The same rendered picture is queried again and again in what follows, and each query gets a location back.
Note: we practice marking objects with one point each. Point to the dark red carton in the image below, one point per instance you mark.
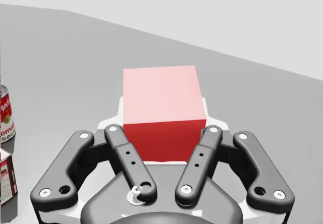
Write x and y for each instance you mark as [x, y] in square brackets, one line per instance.
[7, 178]

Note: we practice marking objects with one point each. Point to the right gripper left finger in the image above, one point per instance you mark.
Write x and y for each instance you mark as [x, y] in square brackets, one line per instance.
[58, 173]

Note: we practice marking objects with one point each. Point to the red and white can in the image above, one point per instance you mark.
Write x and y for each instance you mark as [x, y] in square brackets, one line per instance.
[6, 113]

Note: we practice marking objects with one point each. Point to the pink cube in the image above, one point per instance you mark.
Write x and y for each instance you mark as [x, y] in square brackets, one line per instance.
[161, 95]

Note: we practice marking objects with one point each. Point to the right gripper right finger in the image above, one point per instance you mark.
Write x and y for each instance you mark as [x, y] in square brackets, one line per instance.
[262, 173]

